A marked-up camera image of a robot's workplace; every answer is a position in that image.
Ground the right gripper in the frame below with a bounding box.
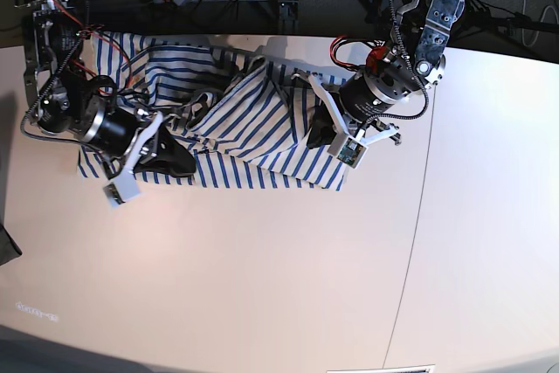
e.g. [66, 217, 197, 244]
[80, 106, 197, 178]

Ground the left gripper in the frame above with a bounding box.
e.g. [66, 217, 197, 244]
[292, 58, 431, 151]

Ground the blue white striped T-shirt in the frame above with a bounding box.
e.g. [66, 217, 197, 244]
[86, 33, 344, 190]

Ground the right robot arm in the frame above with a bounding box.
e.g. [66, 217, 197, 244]
[15, 0, 197, 180]

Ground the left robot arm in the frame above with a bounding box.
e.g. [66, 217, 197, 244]
[304, 0, 466, 166]

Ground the dark object at left edge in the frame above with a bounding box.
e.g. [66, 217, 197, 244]
[0, 224, 23, 266]

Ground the black tripod stand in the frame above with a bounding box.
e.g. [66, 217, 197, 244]
[452, 0, 558, 52]

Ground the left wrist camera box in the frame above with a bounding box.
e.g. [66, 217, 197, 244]
[328, 133, 368, 169]

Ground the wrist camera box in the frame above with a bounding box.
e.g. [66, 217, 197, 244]
[328, 133, 368, 169]
[103, 174, 141, 208]

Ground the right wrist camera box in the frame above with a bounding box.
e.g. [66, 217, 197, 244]
[103, 174, 141, 208]

